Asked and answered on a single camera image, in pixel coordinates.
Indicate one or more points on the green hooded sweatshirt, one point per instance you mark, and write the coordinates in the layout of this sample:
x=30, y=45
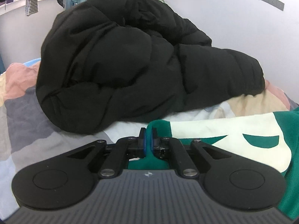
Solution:
x=237, y=165

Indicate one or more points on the patchwork bed sheet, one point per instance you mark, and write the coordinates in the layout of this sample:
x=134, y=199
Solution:
x=27, y=136

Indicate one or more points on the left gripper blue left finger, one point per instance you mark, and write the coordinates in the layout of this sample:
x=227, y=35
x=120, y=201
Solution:
x=119, y=154

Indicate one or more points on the black puffer jacket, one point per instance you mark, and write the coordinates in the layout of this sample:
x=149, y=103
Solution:
x=105, y=61

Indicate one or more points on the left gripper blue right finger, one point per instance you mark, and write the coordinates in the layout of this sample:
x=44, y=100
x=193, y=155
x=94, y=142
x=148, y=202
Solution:
x=174, y=152

